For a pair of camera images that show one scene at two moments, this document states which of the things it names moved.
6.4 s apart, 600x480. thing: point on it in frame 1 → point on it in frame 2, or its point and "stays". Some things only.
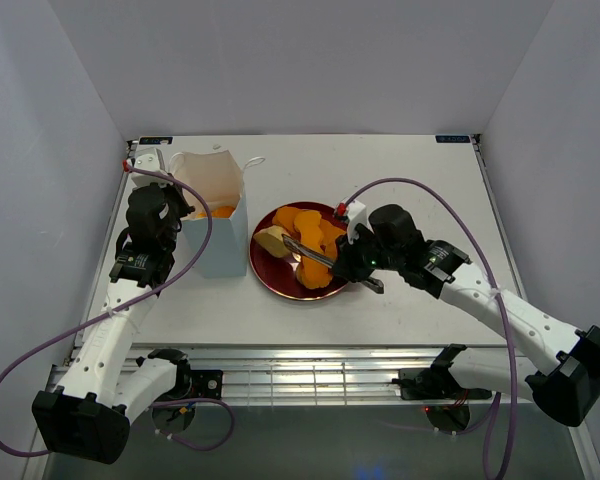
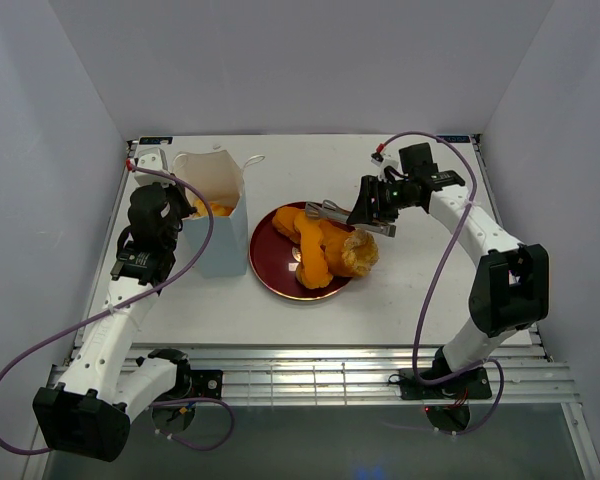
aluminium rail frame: (324, 374) stays
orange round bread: (285, 216) stays
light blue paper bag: (218, 176) stays
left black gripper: (185, 209) stays
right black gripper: (346, 265) → (363, 211)
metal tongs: (300, 247) → (328, 209)
